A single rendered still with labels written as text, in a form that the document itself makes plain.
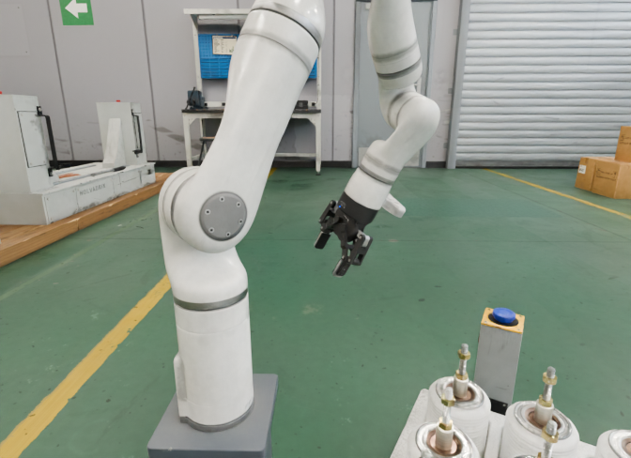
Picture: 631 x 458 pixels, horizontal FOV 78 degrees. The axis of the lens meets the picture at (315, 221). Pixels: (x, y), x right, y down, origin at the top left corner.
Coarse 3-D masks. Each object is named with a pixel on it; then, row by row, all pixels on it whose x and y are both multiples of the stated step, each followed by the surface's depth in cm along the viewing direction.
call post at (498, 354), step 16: (480, 336) 74; (496, 336) 72; (512, 336) 71; (480, 352) 75; (496, 352) 73; (512, 352) 72; (480, 368) 75; (496, 368) 74; (512, 368) 72; (480, 384) 76; (496, 384) 74; (512, 384) 73; (496, 400) 75
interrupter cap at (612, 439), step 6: (612, 432) 55; (618, 432) 55; (624, 432) 56; (630, 432) 55; (612, 438) 54; (618, 438) 54; (624, 438) 54; (630, 438) 54; (612, 444) 53; (618, 444) 53; (624, 444) 54; (630, 444) 54; (612, 450) 53; (618, 450) 52; (624, 450) 52; (630, 450) 53; (618, 456) 52; (624, 456) 52; (630, 456) 52
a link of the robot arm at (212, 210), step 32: (256, 32) 42; (288, 32) 42; (256, 64) 42; (288, 64) 43; (256, 96) 42; (288, 96) 44; (224, 128) 41; (256, 128) 42; (224, 160) 41; (256, 160) 43; (192, 192) 40; (224, 192) 41; (256, 192) 44; (192, 224) 41; (224, 224) 42
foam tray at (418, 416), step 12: (420, 396) 73; (420, 408) 70; (408, 420) 68; (420, 420) 67; (492, 420) 67; (504, 420) 67; (408, 432) 65; (492, 432) 65; (396, 444) 63; (492, 444) 63; (588, 444) 63; (396, 456) 60; (492, 456) 60; (576, 456) 60; (588, 456) 61
